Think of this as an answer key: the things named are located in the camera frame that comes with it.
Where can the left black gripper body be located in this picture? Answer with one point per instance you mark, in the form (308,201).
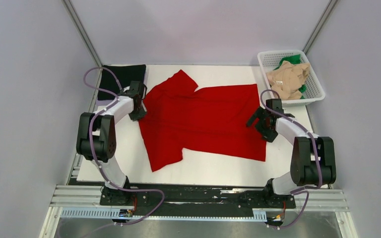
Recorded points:
(141,107)

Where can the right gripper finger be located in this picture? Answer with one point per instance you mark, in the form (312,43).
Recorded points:
(260,115)
(268,134)

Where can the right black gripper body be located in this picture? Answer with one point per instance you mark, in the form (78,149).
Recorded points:
(262,122)

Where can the red t shirt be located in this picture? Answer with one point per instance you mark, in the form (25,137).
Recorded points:
(181,115)

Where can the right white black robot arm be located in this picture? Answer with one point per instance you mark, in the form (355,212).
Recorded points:
(313,157)

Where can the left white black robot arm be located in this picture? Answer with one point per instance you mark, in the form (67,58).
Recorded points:
(96,141)

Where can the folded lavender t shirt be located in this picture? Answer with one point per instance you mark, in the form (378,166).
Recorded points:
(125,75)

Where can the beige t shirt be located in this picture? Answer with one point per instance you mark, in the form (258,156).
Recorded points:
(287,80)

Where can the white plastic basket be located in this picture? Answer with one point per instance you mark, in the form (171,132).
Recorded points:
(289,73)

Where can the green t shirt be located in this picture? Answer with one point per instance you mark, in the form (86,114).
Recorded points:
(290,59)

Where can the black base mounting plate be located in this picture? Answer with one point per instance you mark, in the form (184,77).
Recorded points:
(194,200)

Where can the aluminium frame rail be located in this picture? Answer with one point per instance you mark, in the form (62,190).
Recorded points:
(332,200)

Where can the white slotted cable duct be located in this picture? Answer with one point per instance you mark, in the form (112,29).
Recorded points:
(122,214)

